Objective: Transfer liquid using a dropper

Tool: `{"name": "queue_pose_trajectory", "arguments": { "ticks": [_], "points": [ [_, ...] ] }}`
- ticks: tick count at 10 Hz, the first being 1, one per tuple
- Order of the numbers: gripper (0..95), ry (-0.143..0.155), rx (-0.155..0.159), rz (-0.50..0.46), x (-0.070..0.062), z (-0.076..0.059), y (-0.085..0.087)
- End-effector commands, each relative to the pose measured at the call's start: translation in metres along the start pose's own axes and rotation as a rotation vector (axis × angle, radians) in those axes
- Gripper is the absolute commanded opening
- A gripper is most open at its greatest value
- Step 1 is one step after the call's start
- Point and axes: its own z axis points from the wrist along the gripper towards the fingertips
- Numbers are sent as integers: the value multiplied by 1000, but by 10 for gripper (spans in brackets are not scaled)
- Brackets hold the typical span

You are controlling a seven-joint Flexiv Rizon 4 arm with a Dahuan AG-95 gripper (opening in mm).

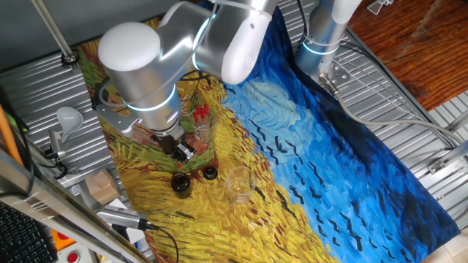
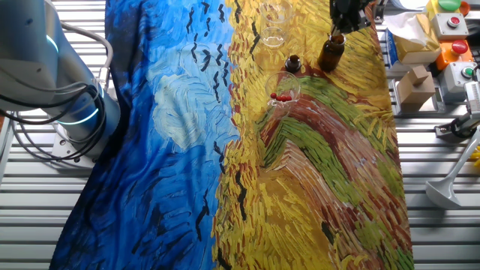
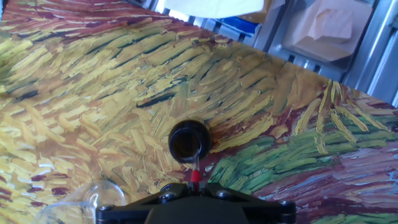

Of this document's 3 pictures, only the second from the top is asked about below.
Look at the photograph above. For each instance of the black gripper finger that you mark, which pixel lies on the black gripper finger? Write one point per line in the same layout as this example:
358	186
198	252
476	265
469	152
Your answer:
362	13
341	17

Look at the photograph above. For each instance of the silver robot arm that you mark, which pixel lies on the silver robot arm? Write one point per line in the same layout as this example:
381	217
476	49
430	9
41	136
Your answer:
37	56

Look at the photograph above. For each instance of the clear glass dropper beaker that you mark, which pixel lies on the clear glass dropper beaker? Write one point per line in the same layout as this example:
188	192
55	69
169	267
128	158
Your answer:
287	80

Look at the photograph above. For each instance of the brown glass bottle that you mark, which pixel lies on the brown glass bottle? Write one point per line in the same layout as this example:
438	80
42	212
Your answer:
330	56

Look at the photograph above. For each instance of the blue box with yellow cloth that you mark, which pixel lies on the blue box with yellow cloth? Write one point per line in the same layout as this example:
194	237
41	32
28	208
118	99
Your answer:
416	48

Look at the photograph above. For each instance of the dark brown bottle cap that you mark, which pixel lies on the dark brown bottle cap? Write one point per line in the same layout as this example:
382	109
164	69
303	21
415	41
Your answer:
293	65

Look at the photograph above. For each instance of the clear plastic beaker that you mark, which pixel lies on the clear plastic beaker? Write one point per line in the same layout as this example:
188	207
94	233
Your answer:
275	37

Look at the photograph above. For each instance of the yellow box with green button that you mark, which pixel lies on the yellow box with green button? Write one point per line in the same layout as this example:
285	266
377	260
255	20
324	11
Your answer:
433	7

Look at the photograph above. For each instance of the grey box with red button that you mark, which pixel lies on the grey box with red button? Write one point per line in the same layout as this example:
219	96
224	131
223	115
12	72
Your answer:
442	30

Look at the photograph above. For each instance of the small wooden block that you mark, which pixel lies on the small wooden block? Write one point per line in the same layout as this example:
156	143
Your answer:
418	75

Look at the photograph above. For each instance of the orange box with red button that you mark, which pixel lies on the orange box with red button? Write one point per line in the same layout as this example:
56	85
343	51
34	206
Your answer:
446	56

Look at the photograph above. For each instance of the small cardboard box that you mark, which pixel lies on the small cardboard box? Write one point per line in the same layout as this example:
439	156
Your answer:
412	93

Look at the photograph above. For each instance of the grey box with green button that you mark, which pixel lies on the grey box with green button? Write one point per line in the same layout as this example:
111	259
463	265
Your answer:
450	80

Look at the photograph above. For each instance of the yellow plastic pieces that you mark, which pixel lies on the yellow plastic pieces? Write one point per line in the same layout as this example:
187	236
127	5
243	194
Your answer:
477	153

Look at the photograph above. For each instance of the white plastic funnel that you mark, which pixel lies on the white plastic funnel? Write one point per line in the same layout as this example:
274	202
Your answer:
444	193

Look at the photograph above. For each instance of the Van Gogh painting print cloth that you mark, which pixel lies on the Van Gogh painting print cloth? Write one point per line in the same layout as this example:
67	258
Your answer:
168	150

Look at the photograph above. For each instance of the silver depth camera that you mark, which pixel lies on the silver depth camera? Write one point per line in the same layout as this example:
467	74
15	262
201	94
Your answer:
473	97

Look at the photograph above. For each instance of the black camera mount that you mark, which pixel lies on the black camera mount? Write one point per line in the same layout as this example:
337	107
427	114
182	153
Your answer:
455	129

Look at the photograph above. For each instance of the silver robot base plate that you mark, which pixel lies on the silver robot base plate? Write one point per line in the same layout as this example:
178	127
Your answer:
62	144

